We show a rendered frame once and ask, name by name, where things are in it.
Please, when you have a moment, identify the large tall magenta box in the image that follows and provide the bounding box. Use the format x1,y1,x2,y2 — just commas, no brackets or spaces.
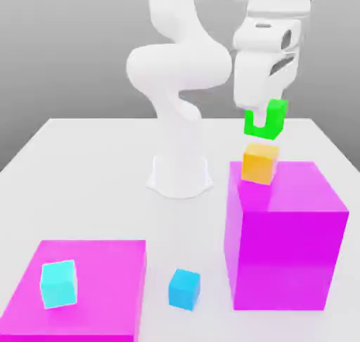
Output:
224,160,350,312

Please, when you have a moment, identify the large flat magenta box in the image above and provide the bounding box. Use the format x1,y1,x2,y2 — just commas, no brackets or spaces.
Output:
0,239,148,342

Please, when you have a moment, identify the small blue cube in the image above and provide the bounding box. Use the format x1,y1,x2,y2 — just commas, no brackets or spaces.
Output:
167,268,201,312

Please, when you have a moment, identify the small orange cube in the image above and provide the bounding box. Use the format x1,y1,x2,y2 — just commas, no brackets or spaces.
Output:
240,142,280,186

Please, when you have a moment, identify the small cyan cube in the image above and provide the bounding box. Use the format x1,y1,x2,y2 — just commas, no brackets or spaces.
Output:
39,259,78,310

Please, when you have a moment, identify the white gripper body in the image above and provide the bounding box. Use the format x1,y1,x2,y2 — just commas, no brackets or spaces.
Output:
233,49,300,112

